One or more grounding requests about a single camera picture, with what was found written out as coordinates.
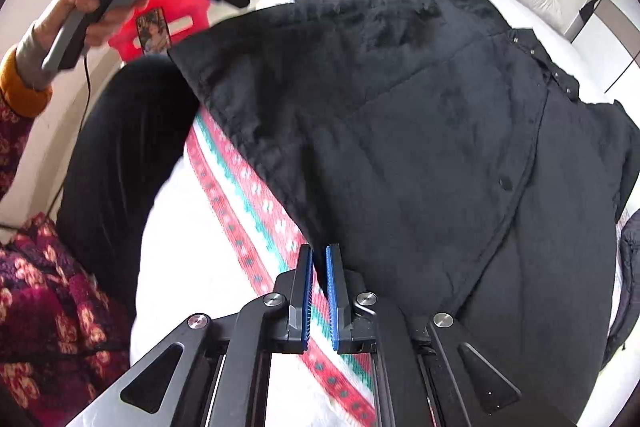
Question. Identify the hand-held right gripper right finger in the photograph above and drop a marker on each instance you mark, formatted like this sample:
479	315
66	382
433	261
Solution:
332	302

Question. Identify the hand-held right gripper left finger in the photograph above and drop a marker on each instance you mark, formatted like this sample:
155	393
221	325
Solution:
305	302

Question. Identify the large black fleece-lined coat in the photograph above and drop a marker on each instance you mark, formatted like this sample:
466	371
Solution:
375	107

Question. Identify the person's left forearm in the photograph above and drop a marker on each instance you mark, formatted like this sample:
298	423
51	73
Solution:
25	77

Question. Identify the person's left hand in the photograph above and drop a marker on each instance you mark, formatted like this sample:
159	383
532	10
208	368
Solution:
72	2

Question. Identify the red plastic stool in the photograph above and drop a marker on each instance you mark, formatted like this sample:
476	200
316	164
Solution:
192	14

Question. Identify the phone with picture case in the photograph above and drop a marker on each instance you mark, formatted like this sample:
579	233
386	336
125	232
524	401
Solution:
154	32

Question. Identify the person's black pants leg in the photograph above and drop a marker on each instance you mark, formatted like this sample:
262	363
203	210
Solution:
120	157

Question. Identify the person's floral padded jacket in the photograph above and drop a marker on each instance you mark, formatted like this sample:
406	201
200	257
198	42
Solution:
55	307

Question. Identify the black quilted jacket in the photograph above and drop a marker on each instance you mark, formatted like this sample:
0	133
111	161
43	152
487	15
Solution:
627	267

